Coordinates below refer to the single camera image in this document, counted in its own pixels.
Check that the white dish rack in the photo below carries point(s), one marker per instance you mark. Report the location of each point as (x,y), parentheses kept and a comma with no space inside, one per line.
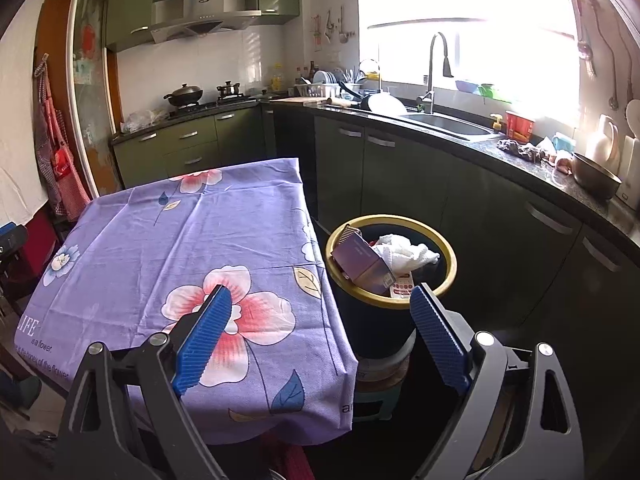
(320,89)

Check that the white jug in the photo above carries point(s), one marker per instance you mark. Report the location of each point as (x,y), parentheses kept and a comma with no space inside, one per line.
(602,142)

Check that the steel cooking pot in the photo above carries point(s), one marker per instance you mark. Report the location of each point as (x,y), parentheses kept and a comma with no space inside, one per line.
(229,90)

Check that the white plate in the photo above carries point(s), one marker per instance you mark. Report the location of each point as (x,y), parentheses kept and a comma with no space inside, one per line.
(387,104)

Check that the white hanging cloth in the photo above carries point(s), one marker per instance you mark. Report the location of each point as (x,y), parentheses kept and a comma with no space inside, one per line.
(15,110)

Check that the metal bowl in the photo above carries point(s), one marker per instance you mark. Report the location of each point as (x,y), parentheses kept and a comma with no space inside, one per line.
(595,177)

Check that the hanging kitchen utensils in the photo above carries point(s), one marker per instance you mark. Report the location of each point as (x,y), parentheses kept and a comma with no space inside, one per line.
(340,25)

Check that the clear plastic bag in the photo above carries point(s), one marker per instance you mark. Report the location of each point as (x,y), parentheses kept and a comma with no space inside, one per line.
(140,121)

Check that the red checked apron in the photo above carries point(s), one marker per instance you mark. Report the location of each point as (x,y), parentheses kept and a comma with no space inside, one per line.
(60,160)

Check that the white paper towel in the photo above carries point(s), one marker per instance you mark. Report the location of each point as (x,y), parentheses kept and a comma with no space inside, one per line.
(405,252)

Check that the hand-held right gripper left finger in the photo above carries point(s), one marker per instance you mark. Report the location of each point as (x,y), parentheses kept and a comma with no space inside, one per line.
(202,340)

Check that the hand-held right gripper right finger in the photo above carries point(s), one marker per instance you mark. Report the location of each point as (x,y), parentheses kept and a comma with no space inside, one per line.
(440,340)

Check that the teal shoe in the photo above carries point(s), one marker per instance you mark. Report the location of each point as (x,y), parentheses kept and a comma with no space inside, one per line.
(22,391)

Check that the black kitchen countertop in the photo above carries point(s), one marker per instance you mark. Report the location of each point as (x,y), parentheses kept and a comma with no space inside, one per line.
(480,146)

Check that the dark bin with yellow rim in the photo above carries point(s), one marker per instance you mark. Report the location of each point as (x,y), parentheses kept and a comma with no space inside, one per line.
(370,325)

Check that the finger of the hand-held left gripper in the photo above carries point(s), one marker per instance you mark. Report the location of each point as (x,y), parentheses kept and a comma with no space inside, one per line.
(12,247)

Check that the green plastic stool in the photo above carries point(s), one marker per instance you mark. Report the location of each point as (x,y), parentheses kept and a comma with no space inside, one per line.
(375,405)

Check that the dark crumpled rag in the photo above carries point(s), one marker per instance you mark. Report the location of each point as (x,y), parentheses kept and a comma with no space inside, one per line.
(520,150)

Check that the white red milk carton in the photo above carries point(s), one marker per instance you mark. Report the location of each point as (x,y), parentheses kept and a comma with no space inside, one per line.
(402,287)

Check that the green upper cabinets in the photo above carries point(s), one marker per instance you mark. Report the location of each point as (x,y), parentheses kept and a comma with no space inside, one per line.
(130,5)

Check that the white plastic bucket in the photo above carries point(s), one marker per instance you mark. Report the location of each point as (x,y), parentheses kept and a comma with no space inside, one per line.
(385,365)

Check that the green lower cabinets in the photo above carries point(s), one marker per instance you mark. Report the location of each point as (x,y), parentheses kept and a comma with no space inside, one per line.
(190,135)

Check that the sauce bottles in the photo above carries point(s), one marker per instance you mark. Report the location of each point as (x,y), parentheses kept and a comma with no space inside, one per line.
(306,74)

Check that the small yellow object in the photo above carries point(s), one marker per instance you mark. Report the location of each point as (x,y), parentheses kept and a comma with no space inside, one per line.
(496,122)

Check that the steel kitchen faucet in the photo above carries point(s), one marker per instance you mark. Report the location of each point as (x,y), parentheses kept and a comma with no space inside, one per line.
(434,60)

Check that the red wooden chair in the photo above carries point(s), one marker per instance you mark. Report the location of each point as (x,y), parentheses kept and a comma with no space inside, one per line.
(42,232)

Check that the gas stove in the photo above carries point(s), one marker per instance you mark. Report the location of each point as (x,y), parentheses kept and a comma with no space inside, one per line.
(215,106)

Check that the steel range hood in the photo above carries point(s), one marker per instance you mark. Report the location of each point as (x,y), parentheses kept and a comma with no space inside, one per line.
(200,12)

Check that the white countertop appliance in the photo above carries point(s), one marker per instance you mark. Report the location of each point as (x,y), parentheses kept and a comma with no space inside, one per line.
(631,170)

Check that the red stool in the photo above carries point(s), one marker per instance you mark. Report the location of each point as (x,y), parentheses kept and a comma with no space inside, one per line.
(292,460)

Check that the hanging ladle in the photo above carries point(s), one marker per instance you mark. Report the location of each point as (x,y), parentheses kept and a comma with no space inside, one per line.
(586,50)

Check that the black wok with lid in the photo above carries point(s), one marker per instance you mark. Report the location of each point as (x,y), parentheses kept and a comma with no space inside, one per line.
(184,96)

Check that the green plastic bowl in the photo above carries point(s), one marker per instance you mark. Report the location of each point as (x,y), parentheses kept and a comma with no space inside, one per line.
(487,90)

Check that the sliding glass door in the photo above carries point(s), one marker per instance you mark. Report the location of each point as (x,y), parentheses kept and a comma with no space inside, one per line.
(92,85)

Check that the kitchen window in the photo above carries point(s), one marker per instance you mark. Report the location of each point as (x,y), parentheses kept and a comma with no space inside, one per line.
(475,20)

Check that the yellow oil bottle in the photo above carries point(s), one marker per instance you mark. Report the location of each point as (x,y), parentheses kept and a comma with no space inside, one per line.
(277,80)

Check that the purple plastic bowl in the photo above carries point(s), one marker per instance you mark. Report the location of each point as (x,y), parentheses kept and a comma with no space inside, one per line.
(467,86)

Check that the black pan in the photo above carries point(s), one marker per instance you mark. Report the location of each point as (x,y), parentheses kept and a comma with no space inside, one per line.
(357,95)

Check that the steel kitchen sink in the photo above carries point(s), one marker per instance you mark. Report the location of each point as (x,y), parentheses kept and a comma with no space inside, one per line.
(445,126)

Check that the purple cardboard box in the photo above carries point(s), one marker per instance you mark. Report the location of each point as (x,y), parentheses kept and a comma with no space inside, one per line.
(357,257)

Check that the green cabinets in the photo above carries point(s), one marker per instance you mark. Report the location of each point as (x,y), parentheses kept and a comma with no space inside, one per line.
(130,5)
(190,135)

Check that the light blue small container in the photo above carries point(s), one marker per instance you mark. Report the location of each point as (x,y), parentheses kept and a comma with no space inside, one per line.
(564,142)

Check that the purple floral tablecloth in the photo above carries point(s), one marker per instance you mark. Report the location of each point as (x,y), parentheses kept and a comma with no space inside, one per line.
(175,240)

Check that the red plastic container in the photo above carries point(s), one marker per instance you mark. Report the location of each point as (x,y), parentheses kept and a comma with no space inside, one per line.
(520,126)

